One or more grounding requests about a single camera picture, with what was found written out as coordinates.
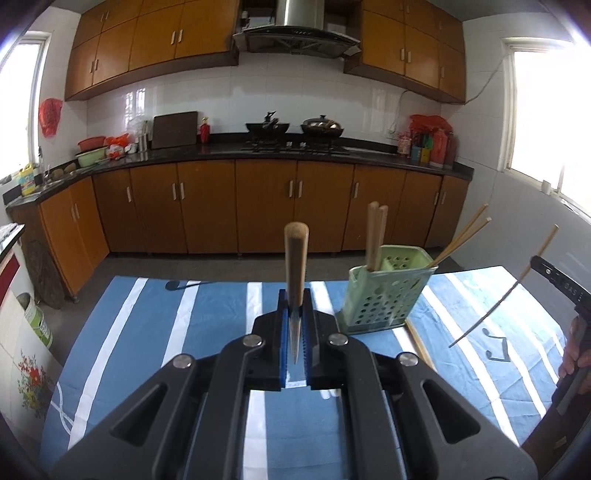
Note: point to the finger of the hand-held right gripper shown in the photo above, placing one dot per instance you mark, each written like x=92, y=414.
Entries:
x=563, y=279

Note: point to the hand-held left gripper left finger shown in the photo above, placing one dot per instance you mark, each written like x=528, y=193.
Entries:
x=284, y=350

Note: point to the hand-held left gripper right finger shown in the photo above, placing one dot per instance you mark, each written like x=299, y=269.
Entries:
x=308, y=364

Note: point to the green perforated utensil holder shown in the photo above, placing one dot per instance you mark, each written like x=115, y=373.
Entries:
x=392, y=300

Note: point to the thick wooden sticks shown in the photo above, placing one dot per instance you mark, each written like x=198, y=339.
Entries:
x=382, y=235

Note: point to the person's right hand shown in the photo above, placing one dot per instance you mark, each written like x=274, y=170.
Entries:
x=572, y=346

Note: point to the white cup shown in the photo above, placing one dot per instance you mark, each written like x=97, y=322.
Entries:
x=546, y=188

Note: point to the blue white striped tablecloth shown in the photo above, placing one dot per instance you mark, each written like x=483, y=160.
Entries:
x=138, y=369

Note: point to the wooden lower cabinets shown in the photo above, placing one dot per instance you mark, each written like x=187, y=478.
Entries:
x=207, y=207

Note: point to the large window with sill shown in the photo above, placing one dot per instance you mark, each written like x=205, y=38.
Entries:
x=549, y=115

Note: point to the large red oil bottle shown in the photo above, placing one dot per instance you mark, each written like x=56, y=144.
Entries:
x=439, y=147

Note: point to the gas stove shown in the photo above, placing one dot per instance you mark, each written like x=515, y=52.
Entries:
x=295, y=147

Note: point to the red bag behind bottles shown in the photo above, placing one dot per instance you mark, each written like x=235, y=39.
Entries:
x=429, y=123

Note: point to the small red label jar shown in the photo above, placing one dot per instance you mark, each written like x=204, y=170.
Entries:
x=404, y=145

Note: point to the black kitchen countertop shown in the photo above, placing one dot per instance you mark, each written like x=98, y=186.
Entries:
x=221, y=150

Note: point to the black wok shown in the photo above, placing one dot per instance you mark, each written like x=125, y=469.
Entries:
x=268, y=127

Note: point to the black pot with lid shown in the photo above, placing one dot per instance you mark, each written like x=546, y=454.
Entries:
x=323, y=128

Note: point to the small red bottle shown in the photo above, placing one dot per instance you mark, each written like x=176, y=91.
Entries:
x=205, y=133

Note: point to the white plastic bucket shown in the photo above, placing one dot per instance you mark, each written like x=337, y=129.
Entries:
x=39, y=323

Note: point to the dark cutting board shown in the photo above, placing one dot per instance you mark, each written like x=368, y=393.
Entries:
x=174, y=130

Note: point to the steel canister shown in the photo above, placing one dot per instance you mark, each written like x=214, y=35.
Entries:
x=144, y=142

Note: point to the floral printed panel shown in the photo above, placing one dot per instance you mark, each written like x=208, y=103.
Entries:
x=27, y=378

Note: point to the orange plastic bag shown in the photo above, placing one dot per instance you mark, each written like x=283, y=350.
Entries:
x=117, y=145

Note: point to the white plastic bag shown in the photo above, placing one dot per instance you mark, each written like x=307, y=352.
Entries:
x=137, y=125

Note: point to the green basin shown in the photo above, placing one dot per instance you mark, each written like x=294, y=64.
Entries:
x=90, y=158

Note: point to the short wooden upper cabinets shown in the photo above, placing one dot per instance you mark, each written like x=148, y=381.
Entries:
x=406, y=46

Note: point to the red basin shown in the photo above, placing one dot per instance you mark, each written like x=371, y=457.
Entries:
x=91, y=144

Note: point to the white and red cabinet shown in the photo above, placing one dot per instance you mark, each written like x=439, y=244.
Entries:
x=9, y=272

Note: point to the kitchen faucet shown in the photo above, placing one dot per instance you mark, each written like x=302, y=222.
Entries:
x=45, y=168

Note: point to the yellow detergent bottle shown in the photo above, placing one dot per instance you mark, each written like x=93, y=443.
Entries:
x=27, y=181

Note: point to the steel range hood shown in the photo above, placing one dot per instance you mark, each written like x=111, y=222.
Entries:
x=295, y=32

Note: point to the long wooden upper cabinets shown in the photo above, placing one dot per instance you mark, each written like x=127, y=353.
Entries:
x=147, y=46

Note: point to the window beside sink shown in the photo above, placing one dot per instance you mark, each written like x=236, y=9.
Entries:
x=21, y=106

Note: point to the red bag on wall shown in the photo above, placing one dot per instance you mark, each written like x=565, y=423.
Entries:
x=50, y=117

